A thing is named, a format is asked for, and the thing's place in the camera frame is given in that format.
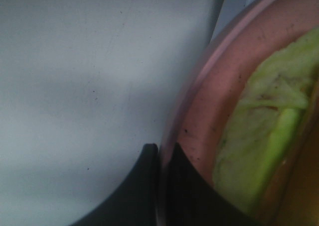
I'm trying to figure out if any sandwich with lettuce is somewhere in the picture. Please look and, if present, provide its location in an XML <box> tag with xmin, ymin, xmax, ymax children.
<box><xmin>212</xmin><ymin>28</ymin><xmax>319</xmax><ymax>221</ymax></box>

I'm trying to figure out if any pink round plate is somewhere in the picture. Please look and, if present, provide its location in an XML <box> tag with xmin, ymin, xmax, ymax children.
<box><xmin>157</xmin><ymin>0</ymin><xmax>319</xmax><ymax>226</ymax></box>

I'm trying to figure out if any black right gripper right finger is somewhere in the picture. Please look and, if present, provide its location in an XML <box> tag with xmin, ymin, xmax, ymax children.
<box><xmin>165</xmin><ymin>143</ymin><xmax>257</xmax><ymax>226</ymax></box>

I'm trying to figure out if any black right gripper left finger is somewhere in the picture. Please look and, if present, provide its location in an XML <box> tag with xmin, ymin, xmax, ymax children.
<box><xmin>73</xmin><ymin>144</ymin><xmax>159</xmax><ymax>226</ymax></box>

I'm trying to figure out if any white microwave oven body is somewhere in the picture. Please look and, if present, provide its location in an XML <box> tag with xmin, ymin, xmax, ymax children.
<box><xmin>211</xmin><ymin>0</ymin><xmax>247</xmax><ymax>40</ymax></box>

